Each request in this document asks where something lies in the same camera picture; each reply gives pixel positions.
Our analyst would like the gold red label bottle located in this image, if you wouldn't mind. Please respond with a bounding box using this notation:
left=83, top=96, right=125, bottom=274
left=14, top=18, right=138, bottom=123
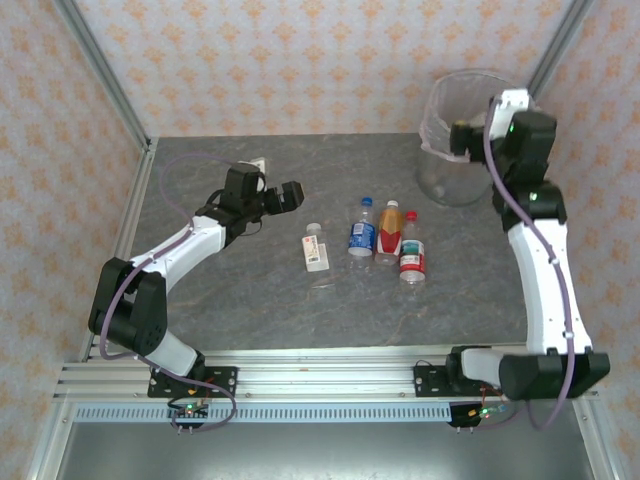
left=373, top=199, right=405, bottom=266

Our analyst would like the red cap water bottle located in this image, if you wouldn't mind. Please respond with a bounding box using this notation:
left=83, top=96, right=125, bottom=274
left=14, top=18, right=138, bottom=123
left=398, top=210, right=428, bottom=286

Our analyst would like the grey mesh waste bin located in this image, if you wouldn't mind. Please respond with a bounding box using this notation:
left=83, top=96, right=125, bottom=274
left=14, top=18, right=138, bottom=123
left=415, top=69, right=539, bottom=207

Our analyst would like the white label square bottle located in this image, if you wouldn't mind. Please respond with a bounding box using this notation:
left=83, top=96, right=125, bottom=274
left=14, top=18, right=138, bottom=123
left=301, top=223, right=331, bottom=274

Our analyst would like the blue label blue cap bottle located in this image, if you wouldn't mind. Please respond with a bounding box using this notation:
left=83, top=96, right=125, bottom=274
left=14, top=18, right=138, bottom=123
left=347, top=196, right=379, bottom=271

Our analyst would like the small circuit board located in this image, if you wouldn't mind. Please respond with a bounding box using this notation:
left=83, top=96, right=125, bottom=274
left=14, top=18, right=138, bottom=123
left=167, top=399, right=211, bottom=421
left=449, top=402, right=511, bottom=429

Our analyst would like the grey metal lower panel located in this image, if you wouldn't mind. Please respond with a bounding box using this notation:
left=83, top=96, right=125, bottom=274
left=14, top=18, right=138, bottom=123
left=54, top=422, right=596, bottom=480

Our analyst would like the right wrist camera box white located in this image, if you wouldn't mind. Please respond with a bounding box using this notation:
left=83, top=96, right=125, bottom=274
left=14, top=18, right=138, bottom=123
left=487, top=88, right=531, bottom=144

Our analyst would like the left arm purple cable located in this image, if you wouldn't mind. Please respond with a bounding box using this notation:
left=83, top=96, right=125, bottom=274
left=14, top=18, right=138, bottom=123
left=98, top=153, right=239, bottom=434

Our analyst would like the aluminium table side rail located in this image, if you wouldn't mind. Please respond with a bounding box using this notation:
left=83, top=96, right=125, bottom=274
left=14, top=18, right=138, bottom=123
left=77, top=137, right=160, bottom=364

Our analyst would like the aluminium frame post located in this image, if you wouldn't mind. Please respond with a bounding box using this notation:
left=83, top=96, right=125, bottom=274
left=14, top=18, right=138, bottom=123
left=527, top=0, right=596, bottom=99
left=52, top=0, right=154, bottom=154

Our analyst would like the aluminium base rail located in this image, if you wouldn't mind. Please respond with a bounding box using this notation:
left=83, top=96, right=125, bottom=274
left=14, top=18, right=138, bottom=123
left=52, top=349, right=599, bottom=401

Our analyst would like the slotted grey cable duct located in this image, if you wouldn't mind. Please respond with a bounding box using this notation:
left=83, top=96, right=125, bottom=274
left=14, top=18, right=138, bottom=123
left=72, top=404, right=454, bottom=424

